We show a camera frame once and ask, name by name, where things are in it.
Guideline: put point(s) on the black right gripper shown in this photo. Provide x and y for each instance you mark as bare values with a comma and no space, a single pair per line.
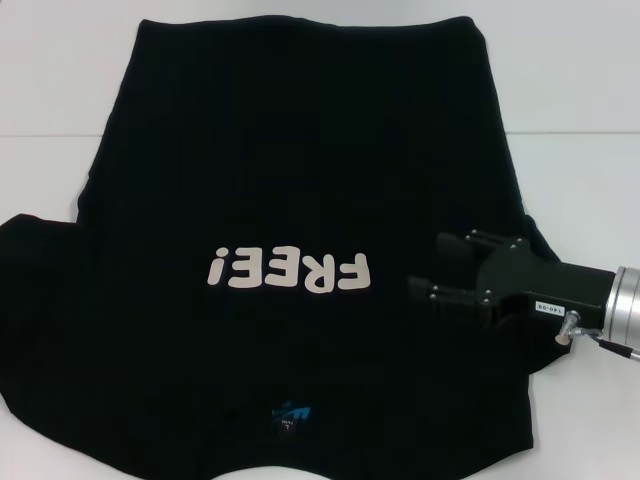
555,287

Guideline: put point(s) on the black shirt with FREE! print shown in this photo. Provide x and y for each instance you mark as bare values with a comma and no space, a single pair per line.
280,165

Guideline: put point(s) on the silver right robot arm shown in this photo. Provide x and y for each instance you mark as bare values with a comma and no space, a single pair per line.
625,305

